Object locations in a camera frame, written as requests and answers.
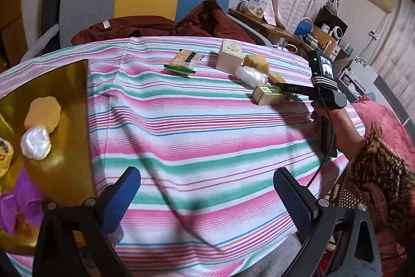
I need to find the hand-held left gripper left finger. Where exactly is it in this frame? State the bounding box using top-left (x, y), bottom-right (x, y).
top-left (32, 166), bottom-right (142, 277)

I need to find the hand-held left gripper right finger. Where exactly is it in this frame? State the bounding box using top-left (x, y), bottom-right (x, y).
top-left (273, 167), bottom-right (382, 277)

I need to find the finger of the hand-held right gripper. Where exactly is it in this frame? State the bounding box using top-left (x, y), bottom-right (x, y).
top-left (275, 82), bottom-right (314, 96)

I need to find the yellow sponge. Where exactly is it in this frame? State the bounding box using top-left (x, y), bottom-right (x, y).
top-left (268, 71), bottom-right (286, 84)
top-left (24, 96), bottom-right (61, 134)
top-left (243, 55), bottom-right (269, 75)

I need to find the small green cream box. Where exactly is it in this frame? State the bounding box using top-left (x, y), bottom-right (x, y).
top-left (252, 85), bottom-right (286, 105)

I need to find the white plastic bag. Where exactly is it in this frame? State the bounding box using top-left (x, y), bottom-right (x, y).
top-left (235, 65), bottom-right (269, 89)
top-left (20, 125), bottom-right (52, 161)

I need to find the cream cardboard box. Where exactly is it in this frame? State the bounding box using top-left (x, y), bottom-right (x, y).
top-left (216, 39), bottom-right (244, 73)

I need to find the purple plastic bag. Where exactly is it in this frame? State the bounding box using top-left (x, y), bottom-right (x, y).
top-left (0, 170), bottom-right (46, 235)

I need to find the packaged scouring pads green card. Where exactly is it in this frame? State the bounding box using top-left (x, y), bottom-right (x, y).
top-left (164, 49), bottom-right (203, 76)

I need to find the gold lined metal tin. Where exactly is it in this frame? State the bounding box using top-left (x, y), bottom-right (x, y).
top-left (0, 59), bottom-right (98, 252)

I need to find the person's right hand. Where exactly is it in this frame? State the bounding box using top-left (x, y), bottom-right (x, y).
top-left (310, 103), bottom-right (366, 161)

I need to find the white appliance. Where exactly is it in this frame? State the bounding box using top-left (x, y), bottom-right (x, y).
top-left (344, 55), bottom-right (378, 96)

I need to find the wooden shelf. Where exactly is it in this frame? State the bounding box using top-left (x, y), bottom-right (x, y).
top-left (229, 8), bottom-right (303, 45)

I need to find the black open box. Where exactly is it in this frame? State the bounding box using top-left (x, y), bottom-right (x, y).
top-left (313, 6), bottom-right (349, 44)

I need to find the pink blanket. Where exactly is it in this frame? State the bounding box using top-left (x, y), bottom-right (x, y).
top-left (352, 93), bottom-right (415, 164)

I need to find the white blue printed box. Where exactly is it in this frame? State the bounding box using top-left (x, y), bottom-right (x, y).
top-left (248, 0), bottom-right (271, 18)

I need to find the pink green striped tablecloth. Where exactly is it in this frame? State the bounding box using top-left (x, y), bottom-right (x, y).
top-left (0, 36), bottom-right (365, 277)

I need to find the dark red garment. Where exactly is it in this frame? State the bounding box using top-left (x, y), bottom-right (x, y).
top-left (71, 0), bottom-right (257, 45)

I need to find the white plastic wrapped armrest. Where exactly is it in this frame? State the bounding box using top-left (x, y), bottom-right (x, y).
top-left (19, 24), bottom-right (60, 63)

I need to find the wooden wardrobe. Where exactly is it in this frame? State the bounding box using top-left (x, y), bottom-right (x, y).
top-left (0, 0), bottom-right (33, 70)

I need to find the grey bed rail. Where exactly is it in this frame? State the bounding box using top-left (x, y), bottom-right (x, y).
top-left (229, 9), bottom-right (273, 47)

